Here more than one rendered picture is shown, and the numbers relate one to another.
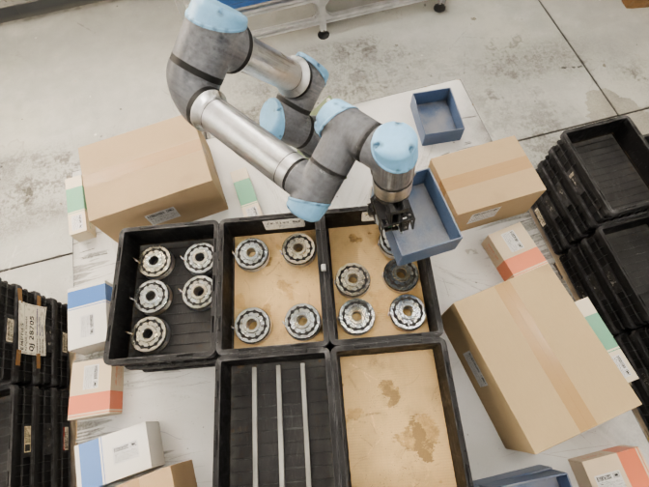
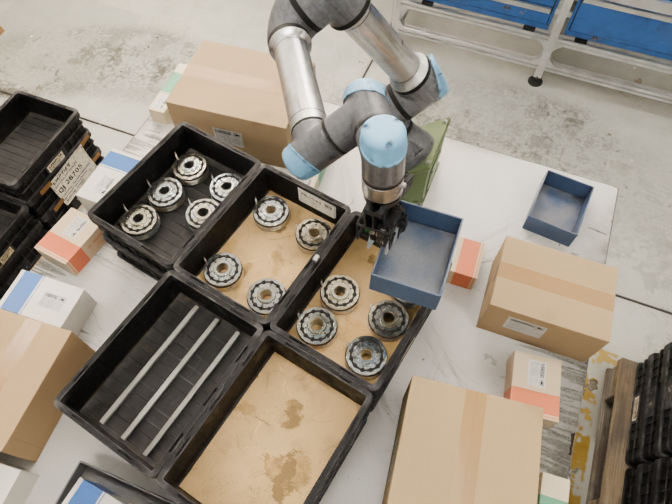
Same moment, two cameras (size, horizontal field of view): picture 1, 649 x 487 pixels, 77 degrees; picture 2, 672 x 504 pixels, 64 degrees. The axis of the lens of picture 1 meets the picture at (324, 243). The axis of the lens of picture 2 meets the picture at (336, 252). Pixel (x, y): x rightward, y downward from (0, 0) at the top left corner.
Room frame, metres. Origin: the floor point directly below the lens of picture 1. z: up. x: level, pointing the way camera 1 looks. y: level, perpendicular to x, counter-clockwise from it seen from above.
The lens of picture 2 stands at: (-0.15, -0.36, 2.12)
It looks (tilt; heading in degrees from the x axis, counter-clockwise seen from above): 60 degrees down; 30
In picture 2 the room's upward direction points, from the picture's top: straight up
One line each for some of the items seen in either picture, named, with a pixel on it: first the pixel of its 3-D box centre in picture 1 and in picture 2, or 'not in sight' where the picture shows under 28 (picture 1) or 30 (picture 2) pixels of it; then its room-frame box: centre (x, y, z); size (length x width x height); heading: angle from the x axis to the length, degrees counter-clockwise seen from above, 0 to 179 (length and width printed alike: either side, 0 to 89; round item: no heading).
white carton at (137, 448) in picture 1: (121, 455); (48, 304); (-0.03, 0.64, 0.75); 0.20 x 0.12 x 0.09; 102
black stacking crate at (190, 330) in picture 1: (173, 294); (182, 200); (0.39, 0.46, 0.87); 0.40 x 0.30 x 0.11; 178
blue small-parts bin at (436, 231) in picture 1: (413, 215); (416, 253); (0.43, -0.23, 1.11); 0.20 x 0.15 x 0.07; 10
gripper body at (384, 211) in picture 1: (392, 204); (380, 211); (0.38, -0.15, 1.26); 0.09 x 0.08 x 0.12; 7
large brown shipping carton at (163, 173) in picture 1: (155, 179); (246, 104); (0.84, 0.56, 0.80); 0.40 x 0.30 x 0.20; 104
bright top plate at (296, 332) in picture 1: (302, 320); (266, 295); (0.26, 0.09, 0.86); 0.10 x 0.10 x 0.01
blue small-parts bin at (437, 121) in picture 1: (436, 116); (558, 207); (1.01, -0.49, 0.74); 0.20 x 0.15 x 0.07; 2
